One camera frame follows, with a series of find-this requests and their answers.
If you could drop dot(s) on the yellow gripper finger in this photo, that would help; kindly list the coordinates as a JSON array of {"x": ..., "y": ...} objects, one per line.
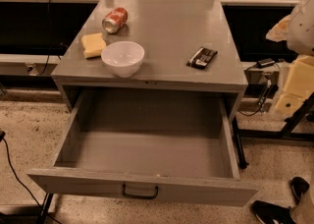
[{"x": 298, "y": 84}]

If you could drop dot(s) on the black rxbar chocolate bar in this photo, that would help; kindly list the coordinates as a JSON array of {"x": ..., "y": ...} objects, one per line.
[{"x": 201, "y": 58}]

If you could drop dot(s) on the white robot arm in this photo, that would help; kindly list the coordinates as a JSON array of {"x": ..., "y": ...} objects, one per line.
[{"x": 297, "y": 30}]

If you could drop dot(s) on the grey open top drawer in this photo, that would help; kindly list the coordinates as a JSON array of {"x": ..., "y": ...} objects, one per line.
[{"x": 179, "y": 141}]

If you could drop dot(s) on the black power adapter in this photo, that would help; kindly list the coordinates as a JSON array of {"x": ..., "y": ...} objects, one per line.
[{"x": 264, "y": 63}]

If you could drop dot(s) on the black sneaker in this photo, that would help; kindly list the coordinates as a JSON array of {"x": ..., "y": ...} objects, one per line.
[
  {"x": 299, "y": 187},
  {"x": 268, "y": 213}
]

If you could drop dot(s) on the white ceramic bowl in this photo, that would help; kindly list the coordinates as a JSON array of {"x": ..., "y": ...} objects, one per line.
[{"x": 123, "y": 58}]

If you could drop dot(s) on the grey cabinet table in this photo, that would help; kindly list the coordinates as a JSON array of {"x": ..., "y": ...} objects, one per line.
[{"x": 170, "y": 31}]

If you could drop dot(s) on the red soda can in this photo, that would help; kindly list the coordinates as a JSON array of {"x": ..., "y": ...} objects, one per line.
[{"x": 115, "y": 20}]

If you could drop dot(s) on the yellow sponge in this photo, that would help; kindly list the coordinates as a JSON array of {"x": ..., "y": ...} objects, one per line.
[{"x": 93, "y": 45}]

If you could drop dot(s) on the black drawer handle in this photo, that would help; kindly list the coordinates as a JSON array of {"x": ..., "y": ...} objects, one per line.
[{"x": 139, "y": 193}]

